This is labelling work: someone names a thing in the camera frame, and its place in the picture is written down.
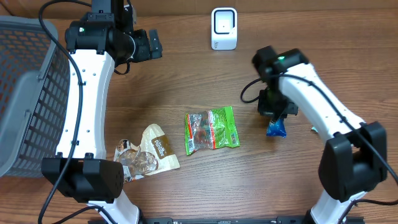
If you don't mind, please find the blue Oreo packet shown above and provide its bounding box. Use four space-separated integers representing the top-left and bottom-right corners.
266 119 287 138

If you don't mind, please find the green snack bag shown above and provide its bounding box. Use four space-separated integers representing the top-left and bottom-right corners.
185 106 240 156

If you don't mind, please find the beige cookie bag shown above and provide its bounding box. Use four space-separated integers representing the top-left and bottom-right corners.
114 124 180 182

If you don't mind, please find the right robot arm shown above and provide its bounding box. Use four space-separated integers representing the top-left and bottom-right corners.
252 46 387 223

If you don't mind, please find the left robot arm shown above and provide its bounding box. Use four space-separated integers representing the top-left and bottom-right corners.
41 0 162 223

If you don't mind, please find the white barcode scanner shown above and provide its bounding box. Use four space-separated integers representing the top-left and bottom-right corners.
211 7 238 50

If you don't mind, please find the grey plastic shopping basket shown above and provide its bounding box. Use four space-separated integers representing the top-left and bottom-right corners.
1 16 70 177

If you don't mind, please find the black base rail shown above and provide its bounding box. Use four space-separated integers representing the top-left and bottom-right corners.
144 216 304 224

